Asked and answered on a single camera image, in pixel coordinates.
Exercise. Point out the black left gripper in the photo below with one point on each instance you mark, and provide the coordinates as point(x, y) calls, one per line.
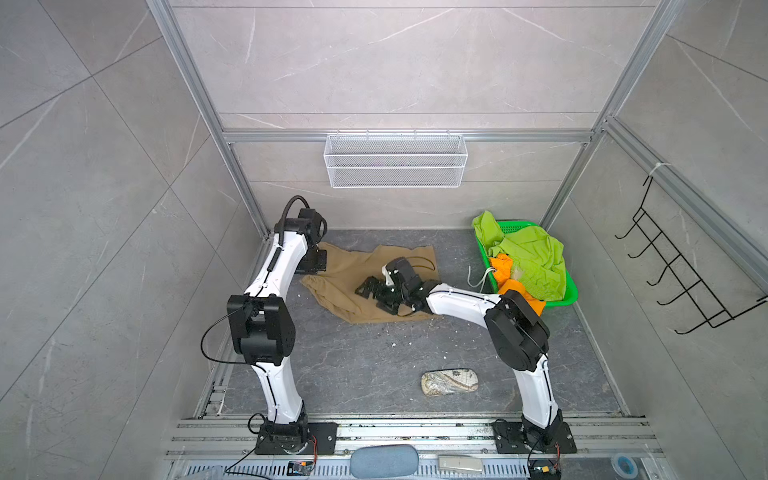
point(319, 266)

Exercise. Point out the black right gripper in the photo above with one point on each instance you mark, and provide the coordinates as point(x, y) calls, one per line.
point(378, 295)

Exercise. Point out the lime green shorts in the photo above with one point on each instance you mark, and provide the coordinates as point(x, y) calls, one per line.
point(528, 252)

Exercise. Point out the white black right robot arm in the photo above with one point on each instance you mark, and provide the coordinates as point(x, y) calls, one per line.
point(517, 332)

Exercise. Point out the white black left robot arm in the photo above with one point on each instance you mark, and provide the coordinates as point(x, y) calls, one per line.
point(263, 332)

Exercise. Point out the orange shorts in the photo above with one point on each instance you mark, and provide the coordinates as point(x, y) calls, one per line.
point(507, 277)

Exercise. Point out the patterned folded cloth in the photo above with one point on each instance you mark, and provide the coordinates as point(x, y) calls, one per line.
point(449, 382)

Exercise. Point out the blue grey oval pad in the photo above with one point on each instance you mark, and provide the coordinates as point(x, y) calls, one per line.
point(381, 462)

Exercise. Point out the small electronics board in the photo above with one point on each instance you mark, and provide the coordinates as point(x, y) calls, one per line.
point(300, 468)

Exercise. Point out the green plastic basket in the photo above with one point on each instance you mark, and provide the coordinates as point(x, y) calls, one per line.
point(540, 270)

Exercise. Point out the blue tape roll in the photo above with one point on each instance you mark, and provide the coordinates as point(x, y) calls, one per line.
point(625, 466)

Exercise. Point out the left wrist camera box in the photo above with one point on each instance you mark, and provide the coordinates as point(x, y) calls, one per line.
point(312, 225)

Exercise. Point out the white wire mesh basket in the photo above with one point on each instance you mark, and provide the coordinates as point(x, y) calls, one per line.
point(379, 161)

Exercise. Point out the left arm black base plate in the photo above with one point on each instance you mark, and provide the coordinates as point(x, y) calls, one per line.
point(295, 438)

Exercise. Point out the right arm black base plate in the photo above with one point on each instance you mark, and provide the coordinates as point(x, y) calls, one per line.
point(524, 437)

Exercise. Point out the black wire hook rack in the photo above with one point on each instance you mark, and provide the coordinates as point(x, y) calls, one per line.
point(713, 313)

